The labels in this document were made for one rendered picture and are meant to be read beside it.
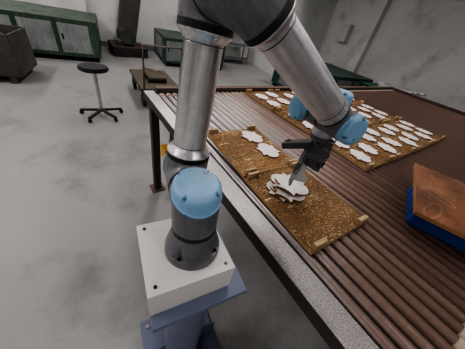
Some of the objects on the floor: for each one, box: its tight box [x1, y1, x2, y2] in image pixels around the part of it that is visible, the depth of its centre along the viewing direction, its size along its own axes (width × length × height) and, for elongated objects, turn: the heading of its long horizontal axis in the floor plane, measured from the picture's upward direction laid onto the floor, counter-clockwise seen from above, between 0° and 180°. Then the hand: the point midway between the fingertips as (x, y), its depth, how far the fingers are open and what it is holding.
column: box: [140, 227, 247, 349], centre depth 93 cm, size 38×38×87 cm
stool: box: [77, 62, 123, 123], centre depth 286 cm, size 55×52×65 cm
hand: (295, 177), depth 86 cm, fingers open, 14 cm apart
